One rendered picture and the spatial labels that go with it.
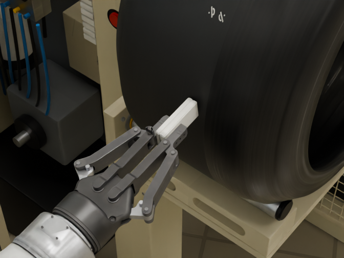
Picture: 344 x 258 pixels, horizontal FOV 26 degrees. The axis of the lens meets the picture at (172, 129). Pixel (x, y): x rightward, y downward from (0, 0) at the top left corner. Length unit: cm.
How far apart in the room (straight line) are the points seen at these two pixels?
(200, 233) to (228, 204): 102
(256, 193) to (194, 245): 124
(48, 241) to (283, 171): 36
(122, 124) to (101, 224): 54
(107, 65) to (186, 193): 31
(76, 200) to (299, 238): 155
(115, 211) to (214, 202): 46
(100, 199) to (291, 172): 30
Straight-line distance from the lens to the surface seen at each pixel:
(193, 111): 99
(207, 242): 234
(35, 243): 87
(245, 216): 133
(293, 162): 106
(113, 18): 140
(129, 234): 192
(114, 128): 139
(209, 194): 136
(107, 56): 148
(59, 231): 87
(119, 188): 92
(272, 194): 112
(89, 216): 88
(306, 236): 239
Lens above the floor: 193
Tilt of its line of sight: 47 degrees down
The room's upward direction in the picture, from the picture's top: straight up
